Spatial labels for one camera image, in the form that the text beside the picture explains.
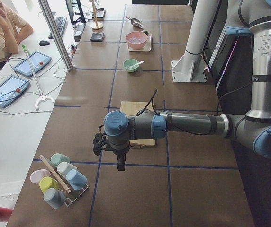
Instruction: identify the green plastic cup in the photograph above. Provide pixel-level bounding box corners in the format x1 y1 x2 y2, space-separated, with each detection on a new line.
50 153 70 166

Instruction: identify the seated person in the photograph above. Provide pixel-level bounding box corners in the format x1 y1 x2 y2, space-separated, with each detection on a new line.
0 0 33 71

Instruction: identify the pink bowl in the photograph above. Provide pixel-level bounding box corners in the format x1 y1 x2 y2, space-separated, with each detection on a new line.
126 31 148 50

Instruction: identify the blue teach pendant tablet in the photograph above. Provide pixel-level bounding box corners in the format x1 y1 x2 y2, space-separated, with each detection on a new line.
0 75 30 108
13 51 52 78

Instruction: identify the white reacher grabber tool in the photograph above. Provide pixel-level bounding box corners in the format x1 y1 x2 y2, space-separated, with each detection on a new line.
22 45 54 111

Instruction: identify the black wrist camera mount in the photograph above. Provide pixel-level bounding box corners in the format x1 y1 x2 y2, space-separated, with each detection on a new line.
93 125 110 156

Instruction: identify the black keyboard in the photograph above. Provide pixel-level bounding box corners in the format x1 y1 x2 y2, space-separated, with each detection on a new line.
54 17 68 36

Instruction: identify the black computer mouse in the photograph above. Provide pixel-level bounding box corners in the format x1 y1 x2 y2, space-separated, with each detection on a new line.
39 40 50 46

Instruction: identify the black computer monitor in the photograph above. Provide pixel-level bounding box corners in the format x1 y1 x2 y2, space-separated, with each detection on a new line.
65 0 86 25

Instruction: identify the grey plastic cup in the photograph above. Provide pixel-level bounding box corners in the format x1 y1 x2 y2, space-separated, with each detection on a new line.
43 188 66 209

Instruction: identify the black control cabinet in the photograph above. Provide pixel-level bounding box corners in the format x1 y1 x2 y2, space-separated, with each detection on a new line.
197 36 253 105

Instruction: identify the blue plastic cup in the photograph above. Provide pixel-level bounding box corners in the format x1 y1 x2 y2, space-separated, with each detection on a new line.
65 169 87 190

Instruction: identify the stainless steel ice scoop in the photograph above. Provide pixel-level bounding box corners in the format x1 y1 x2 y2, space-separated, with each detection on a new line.
125 15 144 29

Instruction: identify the light green bowl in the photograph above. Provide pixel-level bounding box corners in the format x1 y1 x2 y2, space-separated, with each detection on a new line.
123 59 139 72

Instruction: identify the yellow plastic cup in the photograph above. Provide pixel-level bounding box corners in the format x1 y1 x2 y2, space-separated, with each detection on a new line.
39 176 59 193

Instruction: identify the wire cup rack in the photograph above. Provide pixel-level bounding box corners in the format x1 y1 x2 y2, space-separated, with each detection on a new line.
64 184 89 207

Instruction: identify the wooden cutting board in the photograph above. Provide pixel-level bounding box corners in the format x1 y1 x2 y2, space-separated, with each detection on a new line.
120 101 156 148

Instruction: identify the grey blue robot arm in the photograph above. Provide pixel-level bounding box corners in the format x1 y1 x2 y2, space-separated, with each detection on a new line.
93 0 271 171

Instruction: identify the pink plastic cup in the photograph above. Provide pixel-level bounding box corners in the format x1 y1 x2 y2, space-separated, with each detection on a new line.
30 169 50 184

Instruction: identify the white rectangular tray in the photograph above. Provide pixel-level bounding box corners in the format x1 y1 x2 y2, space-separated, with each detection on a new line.
127 33 152 52

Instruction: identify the white plastic cup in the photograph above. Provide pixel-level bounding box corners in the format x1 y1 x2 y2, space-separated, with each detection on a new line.
57 161 78 177

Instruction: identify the wooden stand with round base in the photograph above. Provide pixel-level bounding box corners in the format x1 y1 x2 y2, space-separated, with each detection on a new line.
90 0 103 30

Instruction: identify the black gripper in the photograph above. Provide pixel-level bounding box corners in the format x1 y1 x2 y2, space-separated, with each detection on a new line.
113 151 127 171

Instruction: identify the aluminium frame post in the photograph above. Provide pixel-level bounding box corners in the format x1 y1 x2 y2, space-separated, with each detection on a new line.
38 0 73 72

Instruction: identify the dark square dish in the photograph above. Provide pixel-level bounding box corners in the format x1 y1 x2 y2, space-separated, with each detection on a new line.
90 32 105 42

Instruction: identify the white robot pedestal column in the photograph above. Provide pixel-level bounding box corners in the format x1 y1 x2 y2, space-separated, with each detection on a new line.
171 0 220 83

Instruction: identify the white plastic spoon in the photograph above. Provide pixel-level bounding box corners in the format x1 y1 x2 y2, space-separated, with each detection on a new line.
128 61 144 69

